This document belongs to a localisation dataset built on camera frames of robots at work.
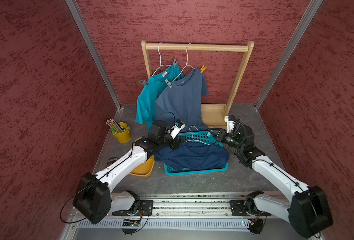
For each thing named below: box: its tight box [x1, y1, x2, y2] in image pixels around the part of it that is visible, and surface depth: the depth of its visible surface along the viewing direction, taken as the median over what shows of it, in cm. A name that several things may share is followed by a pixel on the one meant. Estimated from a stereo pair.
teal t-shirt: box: [135, 64, 185, 131], surface depth 79 cm
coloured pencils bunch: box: [105, 118, 126, 134], surface depth 92 cm
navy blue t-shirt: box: [154, 141, 230, 170], surface depth 85 cm
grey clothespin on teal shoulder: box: [139, 79, 150, 87], surface depth 71 cm
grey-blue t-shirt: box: [155, 68, 209, 131], surface depth 86 cm
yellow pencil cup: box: [112, 122, 131, 144], surface depth 97 cm
